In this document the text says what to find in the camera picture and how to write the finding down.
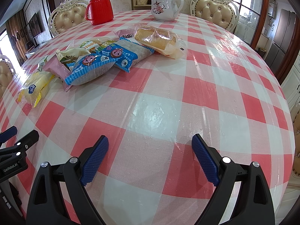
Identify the yellow bread package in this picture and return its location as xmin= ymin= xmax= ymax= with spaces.
xmin=17 ymin=71 xmax=55 ymax=108

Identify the pink snack packet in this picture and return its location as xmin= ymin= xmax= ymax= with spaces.
xmin=43 ymin=55 xmax=71 ymax=92

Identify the cream snack packet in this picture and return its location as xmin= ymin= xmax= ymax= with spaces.
xmin=56 ymin=48 xmax=90 ymax=65

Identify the blue snack bag front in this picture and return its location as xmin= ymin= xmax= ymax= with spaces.
xmin=64 ymin=53 xmax=117 ymax=85

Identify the blue snack bag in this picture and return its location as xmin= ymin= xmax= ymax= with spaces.
xmin=100 ymin=38 xmax=154 ymax=73
xmin=64 ymin=53 xmax=117 ymax=85

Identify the clear bag of bread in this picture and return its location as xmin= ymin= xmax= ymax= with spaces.
xmin=134 ymin=24 xmax=187 ymax=59

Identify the green white snack packet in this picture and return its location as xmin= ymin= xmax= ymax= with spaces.
xmin=79 ymin=39 xmax=116 ymax=53

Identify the beige tufted chair left side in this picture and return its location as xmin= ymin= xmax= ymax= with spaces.
xmin=0 ymin=54 xmax=15 ymax=98

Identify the beige tufted chair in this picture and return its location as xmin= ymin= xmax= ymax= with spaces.
xmin=190 ymin=0 xmax=239 ymax=33
xmin=48 ymin=0 xmax=89 ymax=37
xmin=0 ymin=54 xmax=15 ymax=98

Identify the red white checkered tablecloth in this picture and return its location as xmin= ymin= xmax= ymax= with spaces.
xmin=1 ymin=11 xmax=295 ymax=224

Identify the beige tufted chair far left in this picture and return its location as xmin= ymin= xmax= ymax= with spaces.
xmin=48 ymin=0 xmax=89 ymax=37

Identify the red thermos jug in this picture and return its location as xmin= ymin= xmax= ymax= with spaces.
xmin=85 ymin=0 xmax=113 ymax=26

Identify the purple snack packet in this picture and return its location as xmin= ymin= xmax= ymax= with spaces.
xmin=114 ymin=27 xmax=136 ymax=38

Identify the grey refrigerator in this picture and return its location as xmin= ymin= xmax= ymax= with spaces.
xmin=265 ymin=9 xmax=297 ymax=74

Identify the beige tufted chair far right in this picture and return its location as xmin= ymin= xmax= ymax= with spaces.
xmin=190 ymin=0 xmax=239 ymax=33

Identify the white floral teapot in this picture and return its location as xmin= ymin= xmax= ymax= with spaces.
xmin=151 ymin=0 xmax=184 ymax=21

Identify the wall television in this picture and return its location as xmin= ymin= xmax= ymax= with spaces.
xmin=28 ymin=13 xmax=42 ymax=38

